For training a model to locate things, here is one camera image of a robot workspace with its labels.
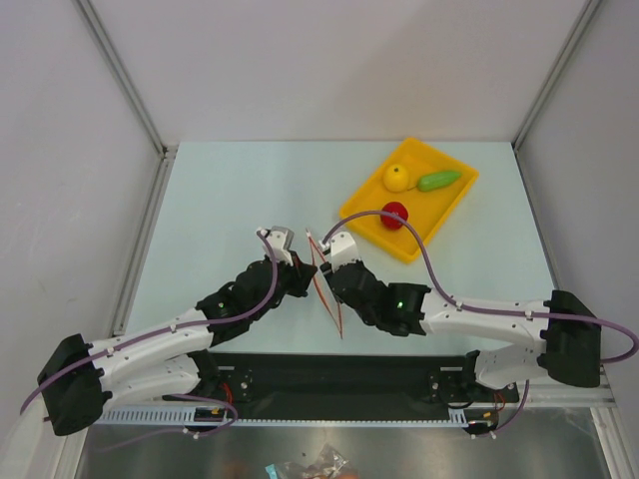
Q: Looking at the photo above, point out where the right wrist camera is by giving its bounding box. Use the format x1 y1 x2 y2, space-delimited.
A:
319 232 361 270

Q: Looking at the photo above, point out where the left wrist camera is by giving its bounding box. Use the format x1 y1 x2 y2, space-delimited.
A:
257 226 295 265

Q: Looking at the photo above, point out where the right aluminium frame post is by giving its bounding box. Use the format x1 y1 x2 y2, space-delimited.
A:
511 0 605 155

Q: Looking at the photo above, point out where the left aluminium frame post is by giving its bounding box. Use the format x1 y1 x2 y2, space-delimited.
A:
72 0 177 159

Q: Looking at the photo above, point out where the aluminium front rail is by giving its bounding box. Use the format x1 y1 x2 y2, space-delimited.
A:
523 364 618 409

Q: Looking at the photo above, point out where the white slotted cable duct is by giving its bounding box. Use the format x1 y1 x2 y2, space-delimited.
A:
92 402 495 428

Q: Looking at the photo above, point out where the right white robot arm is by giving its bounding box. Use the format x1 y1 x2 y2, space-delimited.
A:
320 260 601 400

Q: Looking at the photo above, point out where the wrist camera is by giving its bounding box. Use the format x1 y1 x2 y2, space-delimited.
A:
257 226 295 265
319 232 361 270

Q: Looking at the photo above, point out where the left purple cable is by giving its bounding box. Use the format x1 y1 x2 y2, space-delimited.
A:
19 232 281 453

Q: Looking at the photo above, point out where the plastic bag of snacks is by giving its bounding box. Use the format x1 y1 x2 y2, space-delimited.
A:
265 444 360 479

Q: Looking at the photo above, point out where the red toy tomato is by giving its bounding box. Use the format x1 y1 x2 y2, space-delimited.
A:
380 202 408 231

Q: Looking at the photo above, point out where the purple cable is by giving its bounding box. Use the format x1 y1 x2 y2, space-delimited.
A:
19 232 281 453
319 209 639 440

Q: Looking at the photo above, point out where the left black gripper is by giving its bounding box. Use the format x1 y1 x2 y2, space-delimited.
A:
249 250 317 321

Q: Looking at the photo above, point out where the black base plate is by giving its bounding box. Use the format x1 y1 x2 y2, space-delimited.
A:
189 352 519 422

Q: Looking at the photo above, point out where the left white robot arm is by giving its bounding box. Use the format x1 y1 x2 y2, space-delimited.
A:
37 252 318 437

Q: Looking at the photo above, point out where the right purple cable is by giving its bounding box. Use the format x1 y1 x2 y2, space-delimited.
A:
319 209 639 440

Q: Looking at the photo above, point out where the green toy cucumber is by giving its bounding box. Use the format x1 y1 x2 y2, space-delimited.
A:
411 171 461 193

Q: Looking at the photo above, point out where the yellow plastic tray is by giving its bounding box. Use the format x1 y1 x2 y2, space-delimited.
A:
339 138 479 263

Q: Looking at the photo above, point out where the aluminium frame post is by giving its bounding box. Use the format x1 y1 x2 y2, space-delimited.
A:
72 0 177 159
511 0 605 155

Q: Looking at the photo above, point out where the clear zip top bag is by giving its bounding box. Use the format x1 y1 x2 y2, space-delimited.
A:
306 229 343 339

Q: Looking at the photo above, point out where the yellow toy orange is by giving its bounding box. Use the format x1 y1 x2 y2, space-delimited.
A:
382 164 410 193

